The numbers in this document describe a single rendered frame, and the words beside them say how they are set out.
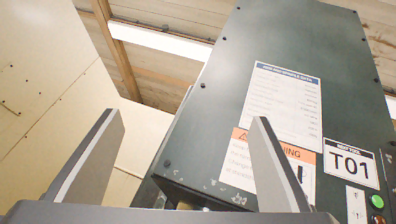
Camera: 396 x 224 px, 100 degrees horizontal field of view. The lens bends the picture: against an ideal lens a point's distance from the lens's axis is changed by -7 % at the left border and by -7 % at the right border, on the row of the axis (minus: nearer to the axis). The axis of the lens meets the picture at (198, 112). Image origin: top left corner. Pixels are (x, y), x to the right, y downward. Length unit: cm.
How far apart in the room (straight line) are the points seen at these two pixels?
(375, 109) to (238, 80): 32
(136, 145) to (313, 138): 129
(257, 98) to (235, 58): 13
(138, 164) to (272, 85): 118
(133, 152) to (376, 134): 136
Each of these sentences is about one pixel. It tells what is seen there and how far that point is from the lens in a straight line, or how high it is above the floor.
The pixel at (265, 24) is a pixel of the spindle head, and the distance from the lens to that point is 64.
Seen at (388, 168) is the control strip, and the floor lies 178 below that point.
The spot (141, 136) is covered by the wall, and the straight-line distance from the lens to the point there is 152.
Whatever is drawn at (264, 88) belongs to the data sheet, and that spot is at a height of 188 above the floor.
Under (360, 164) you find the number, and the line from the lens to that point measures 44.
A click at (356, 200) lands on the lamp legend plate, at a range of 41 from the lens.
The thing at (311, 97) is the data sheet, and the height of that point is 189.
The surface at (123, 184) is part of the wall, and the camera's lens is 143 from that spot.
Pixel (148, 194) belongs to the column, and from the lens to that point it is 101.
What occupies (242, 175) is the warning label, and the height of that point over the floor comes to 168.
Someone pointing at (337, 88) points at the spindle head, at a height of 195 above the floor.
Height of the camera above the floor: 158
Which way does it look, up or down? 31 degrees up
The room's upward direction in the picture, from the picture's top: 23 degrees clockwise
